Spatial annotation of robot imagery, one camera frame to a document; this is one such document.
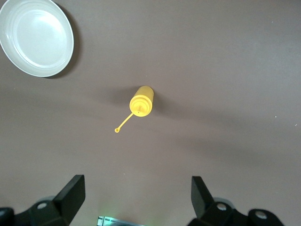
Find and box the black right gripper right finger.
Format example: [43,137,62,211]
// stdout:
[188,176,286,226]

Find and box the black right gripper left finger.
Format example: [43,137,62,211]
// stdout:
[0,174,86,226]

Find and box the yellow mustard squeeze bottle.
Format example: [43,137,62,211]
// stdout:
[114,85,155,134]

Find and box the beige round plate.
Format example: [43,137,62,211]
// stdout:
[0,0,75,78]

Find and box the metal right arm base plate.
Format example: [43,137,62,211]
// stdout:
[97,216,137,226]

